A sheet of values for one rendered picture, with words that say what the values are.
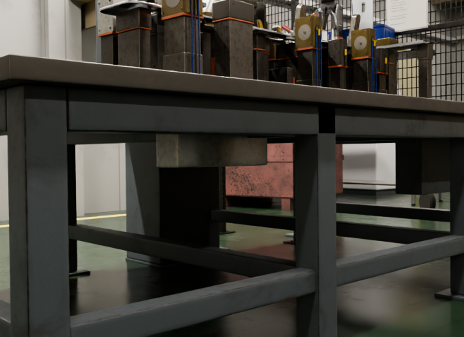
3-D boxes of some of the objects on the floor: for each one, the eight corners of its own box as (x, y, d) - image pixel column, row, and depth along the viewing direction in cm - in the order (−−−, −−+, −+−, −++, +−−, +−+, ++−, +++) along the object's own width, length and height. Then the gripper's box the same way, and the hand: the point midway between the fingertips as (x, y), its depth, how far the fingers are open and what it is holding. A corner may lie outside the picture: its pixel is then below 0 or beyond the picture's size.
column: (125, 260, 297) (123, 129, 296) (174, 252, 318) (172, 130, 317) (160, 268, 274) (159, 127, 273) (210, 260, 295) (209, 128, 294)
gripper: (308, -5, 268) (308, 47, 268) (340, -13, 256) (341, 41, 256) (317, -2, 273) (318, 49, 273) (350, -10, 261) (351, 43, 261)
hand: (329, 38), depth 265 cm, fingers open, 4 cm apart
